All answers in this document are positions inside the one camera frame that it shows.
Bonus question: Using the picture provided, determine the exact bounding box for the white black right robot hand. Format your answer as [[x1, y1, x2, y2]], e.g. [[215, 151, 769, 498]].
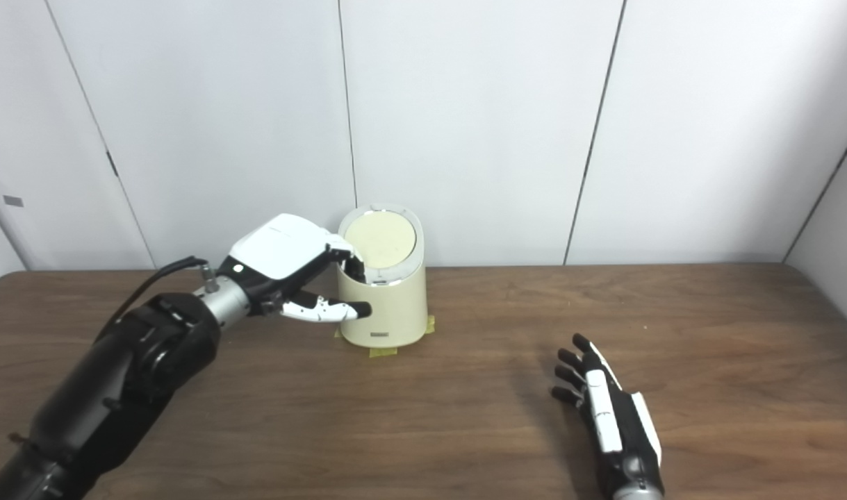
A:
[[550, 333, 664, 500]]

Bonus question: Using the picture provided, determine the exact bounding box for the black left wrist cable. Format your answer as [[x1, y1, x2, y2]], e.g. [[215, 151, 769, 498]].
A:
[[107, 256, 208, 327]]

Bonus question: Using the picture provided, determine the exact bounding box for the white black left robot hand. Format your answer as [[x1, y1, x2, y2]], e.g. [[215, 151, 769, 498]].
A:
[[218, 213, 372, 324]]

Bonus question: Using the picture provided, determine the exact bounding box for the cream-colored cylindrical bin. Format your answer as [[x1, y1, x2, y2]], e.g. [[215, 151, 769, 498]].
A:
[[336, 203, 427, 349]]

